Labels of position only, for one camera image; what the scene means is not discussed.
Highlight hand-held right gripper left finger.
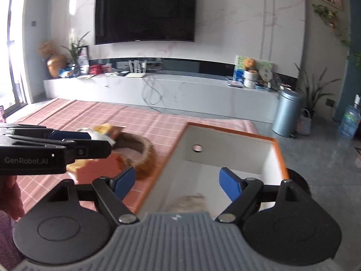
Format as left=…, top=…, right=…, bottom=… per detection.
left=48, top=166, right=140, bottom=223

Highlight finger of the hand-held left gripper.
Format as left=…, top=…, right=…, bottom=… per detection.
left=0, top=135, right=112, bottom=164
left=0, top=124, right=92, bottom=142

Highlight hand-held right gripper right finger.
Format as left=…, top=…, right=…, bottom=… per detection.
left=215, top=167, right=311, bottom=223

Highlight yellow packaged bread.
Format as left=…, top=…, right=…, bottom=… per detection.
left=68, top=124, right=122, bottom=173

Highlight orange box with white inside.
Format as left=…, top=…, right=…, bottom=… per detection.
left=135, top=122, right=289, bottom=218

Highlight brown furry ring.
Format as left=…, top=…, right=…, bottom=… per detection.
left=113, top=132, right=155, bottom=180

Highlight person's left hand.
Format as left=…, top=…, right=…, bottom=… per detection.
left=0, top=175, right=25, bottom=220

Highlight pink checked tablecloth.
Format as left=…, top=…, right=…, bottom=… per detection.
left=6, top=98, right=258, bottom=216

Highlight blue snack bags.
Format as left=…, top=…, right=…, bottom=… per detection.
left=58, top=65, right=76, bottom=78

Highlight gold vase with dried flowers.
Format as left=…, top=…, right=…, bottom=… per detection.
left=38, top=40, right=68, bottom=78

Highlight red boxes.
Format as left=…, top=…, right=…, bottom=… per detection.
left=90, top=64, right=112, bottom=75

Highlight dark framed picture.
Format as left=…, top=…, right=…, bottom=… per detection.
left=76, top=45, right=90, bottom=75

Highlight small potted grass plant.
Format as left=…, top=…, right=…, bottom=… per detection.
left=60, top=31, right=91, bottom=71

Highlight white router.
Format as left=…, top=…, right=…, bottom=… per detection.
left=128, top=59, right=147, bottom=78

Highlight purple patterned cloth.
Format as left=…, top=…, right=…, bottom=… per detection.
left=0, top=212, right=23, bottom=271

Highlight glass sliding door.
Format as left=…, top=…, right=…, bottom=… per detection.
left=0, top=0, right=29, bottom=116

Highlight silver trash can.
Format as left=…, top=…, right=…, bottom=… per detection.
left=272, top=88, right=305, bottom=138

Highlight woven pink basket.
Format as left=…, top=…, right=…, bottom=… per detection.
left=296, top=109, right=312, bottom=135

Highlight white marble television console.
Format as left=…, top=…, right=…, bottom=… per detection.
left=43, top=57, right=299, bottom=117

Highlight white stacked tins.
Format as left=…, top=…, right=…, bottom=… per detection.
left=243, top=70, right=259, bottom=89

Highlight round white plate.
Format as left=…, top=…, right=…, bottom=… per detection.
left=259, top=65, right=272, bottom=82

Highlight tall potted floor plant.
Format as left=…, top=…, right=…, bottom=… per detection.
left=295, top=62, right=336, bottom=119

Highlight colourful printed painting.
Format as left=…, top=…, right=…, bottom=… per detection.
left=234, top=56, right=274, bottom=89

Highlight orange plush toy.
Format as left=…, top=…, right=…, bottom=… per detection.
left=244, top=58, right=258, bottom=72

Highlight blue water bottle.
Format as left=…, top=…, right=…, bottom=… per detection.
left=338, top=94, right=361, bottom=140

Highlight trailing green shelf plant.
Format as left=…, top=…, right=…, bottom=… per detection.
left=347, top=49, right=361, bottom=70

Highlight hanging ivy plant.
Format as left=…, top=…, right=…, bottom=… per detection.
left=312, top=3, right=353, bottom=48

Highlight dark hanging cable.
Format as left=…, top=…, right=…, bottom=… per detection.
left=141, top=77, right=161, bottom=107

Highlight black wall television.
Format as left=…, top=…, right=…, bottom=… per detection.
left=94, top=0, right=197, bottom=46

